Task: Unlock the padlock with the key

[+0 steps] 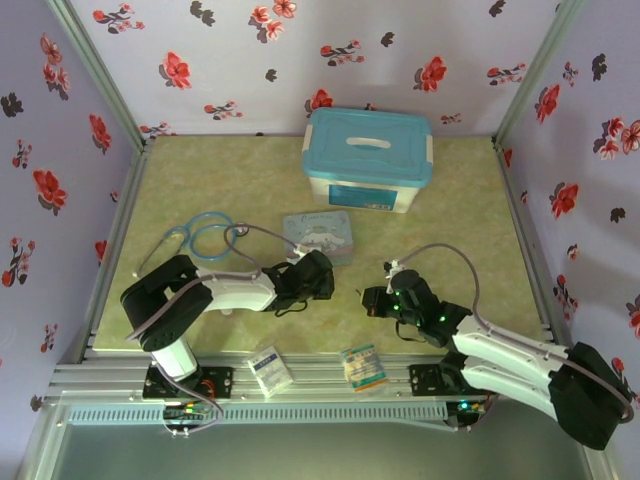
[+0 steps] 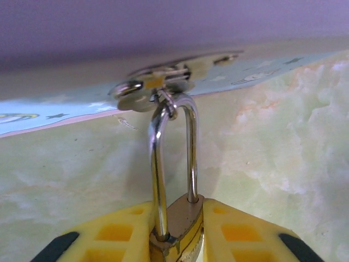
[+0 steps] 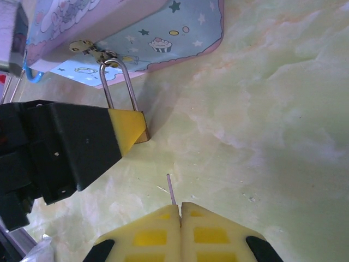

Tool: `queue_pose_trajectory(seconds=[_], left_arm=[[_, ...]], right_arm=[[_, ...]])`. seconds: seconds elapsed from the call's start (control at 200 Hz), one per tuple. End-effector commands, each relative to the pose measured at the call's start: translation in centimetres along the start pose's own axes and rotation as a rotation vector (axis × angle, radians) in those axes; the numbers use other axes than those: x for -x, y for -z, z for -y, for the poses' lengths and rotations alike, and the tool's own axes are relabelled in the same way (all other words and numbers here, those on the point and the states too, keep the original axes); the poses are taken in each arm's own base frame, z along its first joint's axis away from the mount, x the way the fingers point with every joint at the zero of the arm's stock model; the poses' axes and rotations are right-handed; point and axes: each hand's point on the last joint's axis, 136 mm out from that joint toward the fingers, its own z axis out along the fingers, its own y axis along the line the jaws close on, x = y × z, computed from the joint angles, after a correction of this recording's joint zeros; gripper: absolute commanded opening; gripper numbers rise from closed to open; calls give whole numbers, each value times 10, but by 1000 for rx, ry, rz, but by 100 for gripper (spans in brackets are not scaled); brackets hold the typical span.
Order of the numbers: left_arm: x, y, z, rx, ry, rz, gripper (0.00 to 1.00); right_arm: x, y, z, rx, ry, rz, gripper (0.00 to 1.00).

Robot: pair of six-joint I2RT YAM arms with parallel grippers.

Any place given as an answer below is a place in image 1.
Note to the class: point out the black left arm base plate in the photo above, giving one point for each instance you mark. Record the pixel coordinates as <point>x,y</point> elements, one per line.
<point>220,382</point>

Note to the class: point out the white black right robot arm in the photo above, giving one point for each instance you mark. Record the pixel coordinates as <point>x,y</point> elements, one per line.
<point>500,345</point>

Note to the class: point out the controller board with green LED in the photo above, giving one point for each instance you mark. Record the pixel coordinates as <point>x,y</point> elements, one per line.
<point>186,413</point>
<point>470,407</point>

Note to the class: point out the wide aluminium frame rail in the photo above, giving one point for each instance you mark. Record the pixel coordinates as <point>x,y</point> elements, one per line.
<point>310,385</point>

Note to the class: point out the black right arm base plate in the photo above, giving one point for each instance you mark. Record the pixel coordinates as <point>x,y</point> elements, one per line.
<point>425,380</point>

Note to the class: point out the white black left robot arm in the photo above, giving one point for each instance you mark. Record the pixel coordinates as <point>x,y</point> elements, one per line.
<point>235,295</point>

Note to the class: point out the white medical packet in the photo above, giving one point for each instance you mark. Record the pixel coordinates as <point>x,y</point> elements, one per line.
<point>270,372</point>

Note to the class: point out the green bandage packet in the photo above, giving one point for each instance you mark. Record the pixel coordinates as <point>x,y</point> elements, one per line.
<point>365,369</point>

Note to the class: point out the aluminium frame post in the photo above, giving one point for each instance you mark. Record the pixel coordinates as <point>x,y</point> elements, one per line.
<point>95,70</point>
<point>537,70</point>

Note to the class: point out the storage box with blue lid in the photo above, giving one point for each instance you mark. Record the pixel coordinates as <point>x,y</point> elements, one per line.
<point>365,150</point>

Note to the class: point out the blue stethoscope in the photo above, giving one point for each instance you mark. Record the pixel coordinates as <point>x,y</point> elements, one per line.
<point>200,247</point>

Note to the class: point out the blue cartoon tin box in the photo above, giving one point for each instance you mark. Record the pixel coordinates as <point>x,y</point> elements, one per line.
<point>320,235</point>

